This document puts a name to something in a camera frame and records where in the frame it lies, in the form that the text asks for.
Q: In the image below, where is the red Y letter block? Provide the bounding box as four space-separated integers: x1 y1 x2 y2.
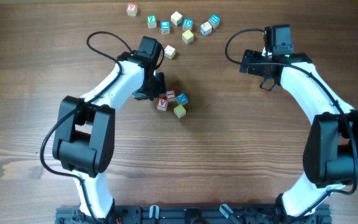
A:
126 3 138 17

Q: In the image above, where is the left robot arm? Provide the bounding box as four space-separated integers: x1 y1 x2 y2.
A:
52 37 166 223

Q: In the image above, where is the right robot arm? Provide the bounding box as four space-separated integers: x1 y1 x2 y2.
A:
240 25 358 222

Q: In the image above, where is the red A letter block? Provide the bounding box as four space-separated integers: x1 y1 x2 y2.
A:
157 98 168 111

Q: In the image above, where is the green Z letter block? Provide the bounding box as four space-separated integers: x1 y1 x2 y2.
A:
147 15 157 29

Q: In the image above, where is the blue D letter block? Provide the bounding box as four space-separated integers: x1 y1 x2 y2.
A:
182 18 193 31

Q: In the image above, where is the red I block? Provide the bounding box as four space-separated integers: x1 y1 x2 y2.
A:
166 90 177 102

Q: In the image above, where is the blue X letter block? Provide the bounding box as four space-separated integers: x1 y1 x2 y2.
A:
176 93 188 105

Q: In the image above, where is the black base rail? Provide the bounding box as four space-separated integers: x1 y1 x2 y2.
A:
55 204 332 224

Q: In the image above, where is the yellow block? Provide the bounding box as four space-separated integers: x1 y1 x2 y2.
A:
173 105 186 118
164 45 176 60
182 30 194 44

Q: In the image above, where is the white green picture block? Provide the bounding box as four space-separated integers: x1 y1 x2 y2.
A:
171 11 183 26

